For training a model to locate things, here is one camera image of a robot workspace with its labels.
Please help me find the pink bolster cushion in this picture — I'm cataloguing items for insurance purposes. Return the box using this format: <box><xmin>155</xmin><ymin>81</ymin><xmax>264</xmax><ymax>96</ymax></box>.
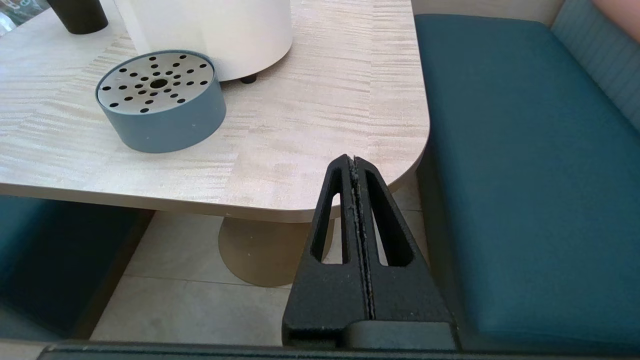
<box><xmin>592</xmin><ymin>0</ymin><xmax>640</xmax><ymax>30</ymax></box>

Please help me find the teal upholstered bench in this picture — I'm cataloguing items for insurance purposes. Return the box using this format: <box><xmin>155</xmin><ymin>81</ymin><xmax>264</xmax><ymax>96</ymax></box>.
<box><xmin>414</xmin><ymin>0</ymin><xmax>640</xmax><ymax>351</ymax></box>
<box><xmin>0</xmin><ymin>195</ymin><xmax>155</xmax><ymax>342</ymax></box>

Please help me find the beige table pedestal base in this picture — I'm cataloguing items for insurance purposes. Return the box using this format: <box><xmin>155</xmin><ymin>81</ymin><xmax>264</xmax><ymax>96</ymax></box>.
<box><xmin>218</xmin><ymin>204</ymin><xmax>346</xmax><ymax>288</ymax></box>

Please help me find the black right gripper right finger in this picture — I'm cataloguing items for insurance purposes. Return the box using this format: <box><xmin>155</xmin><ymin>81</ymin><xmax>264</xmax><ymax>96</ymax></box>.
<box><xmin>354</xmin><ymin>156</ymin><xmax>456</xmax><ymax>325</ymax></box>

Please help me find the large tea beverage dispenser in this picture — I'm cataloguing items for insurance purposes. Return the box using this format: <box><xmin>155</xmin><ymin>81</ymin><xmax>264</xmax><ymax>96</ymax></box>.
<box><xmin>114</xmin><ymin>0</ymin><xmax>294</xmax><ymax>84</ymax></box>

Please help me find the blue perforated drip tray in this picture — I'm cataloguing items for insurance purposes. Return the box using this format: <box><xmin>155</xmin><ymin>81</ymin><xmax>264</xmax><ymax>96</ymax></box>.
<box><xmin>95</xmin><ymin>49</ymin><xmax>227</xmax><ymax>154</ymax></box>

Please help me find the dark grey tall cup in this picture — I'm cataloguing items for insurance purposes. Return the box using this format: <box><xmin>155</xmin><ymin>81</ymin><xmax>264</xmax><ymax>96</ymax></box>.
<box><xmin>46</xmin><ymin>0</ymin><xmax>109</xmax><ymax>35</ymax></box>

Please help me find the printed plastic tissue packet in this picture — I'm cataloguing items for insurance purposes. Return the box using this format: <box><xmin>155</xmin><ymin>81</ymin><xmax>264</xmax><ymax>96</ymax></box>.
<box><xmin>0</xmin><ymin>0</ymin><xmax>51</xmax><ymax>35</ymax></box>

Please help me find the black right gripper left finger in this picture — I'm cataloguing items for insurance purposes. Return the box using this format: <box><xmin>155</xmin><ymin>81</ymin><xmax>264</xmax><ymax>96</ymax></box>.
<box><xmin>281</xmin><ymin>154</ymin><xmax>375</xmax><ymax>348</ymax></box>

